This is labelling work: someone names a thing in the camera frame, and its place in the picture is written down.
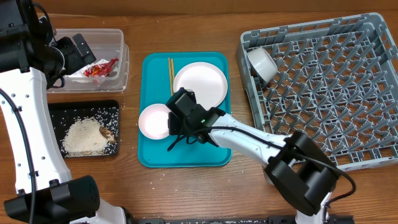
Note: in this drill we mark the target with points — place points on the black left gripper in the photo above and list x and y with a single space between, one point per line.
76 61

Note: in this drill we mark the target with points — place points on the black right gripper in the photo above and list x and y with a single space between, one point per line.
176 123

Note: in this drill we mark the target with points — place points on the white napkin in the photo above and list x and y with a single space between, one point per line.
80 76

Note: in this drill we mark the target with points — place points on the pink bowl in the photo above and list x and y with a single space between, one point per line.
153 122

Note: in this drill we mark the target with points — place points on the red snack wrapper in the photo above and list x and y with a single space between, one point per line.
101 69

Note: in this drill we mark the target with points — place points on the large white plate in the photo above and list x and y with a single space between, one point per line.
207 81

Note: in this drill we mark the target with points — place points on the brown food scrap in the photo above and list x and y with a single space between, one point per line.
107 134

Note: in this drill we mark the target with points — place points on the white rice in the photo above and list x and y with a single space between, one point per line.
84 138

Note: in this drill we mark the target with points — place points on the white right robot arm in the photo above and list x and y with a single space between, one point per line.
294 164

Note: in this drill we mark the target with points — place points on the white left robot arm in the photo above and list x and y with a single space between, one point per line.
32 60

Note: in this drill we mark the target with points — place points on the grey dishwasher rack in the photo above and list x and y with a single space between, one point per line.
336 82

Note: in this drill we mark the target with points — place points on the clear plastic bin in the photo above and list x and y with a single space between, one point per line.
105 44

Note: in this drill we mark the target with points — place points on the teal plastic tray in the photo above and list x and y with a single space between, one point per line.
155 88

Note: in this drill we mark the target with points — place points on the black tray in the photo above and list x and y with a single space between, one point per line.
84 105

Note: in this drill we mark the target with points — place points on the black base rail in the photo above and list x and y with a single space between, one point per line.
284 219

